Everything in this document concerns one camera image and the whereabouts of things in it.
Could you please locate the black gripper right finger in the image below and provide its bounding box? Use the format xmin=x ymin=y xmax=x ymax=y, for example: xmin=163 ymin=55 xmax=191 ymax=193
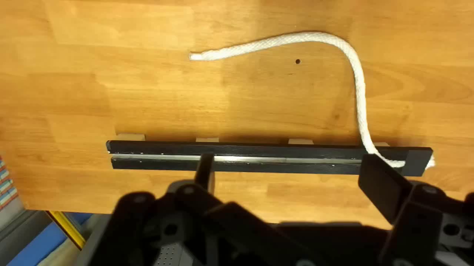
xmin=358 ymin=154 xmax=474 ymax=266

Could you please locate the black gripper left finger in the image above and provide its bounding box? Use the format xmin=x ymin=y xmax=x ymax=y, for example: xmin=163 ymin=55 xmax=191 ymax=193
xmin=90 ymin=153 xmax=317 ymax=266

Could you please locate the white braided rope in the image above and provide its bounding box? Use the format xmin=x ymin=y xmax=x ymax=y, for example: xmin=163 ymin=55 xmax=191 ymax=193
xmin=189 ymin=32 xmax=437 ymax=172

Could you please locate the black tape patch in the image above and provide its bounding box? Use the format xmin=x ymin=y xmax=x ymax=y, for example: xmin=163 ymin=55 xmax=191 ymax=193
xmin=403 ymin=146 xmax=434 ymax=178

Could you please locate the yellow bar near floor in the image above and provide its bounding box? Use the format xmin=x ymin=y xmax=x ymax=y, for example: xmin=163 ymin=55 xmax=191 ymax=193
xmin=46 ymin=211 xmax=87 ymax=250

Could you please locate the blue board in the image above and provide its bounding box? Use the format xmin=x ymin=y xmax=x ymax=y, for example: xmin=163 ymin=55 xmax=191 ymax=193
xmin=6 ymin=221 xmax=68 ymax=266

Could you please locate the long black slotted rail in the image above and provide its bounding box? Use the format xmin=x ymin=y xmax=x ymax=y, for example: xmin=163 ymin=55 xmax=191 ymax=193
xmin=105 ymin=140 xmax=435 ymax=178

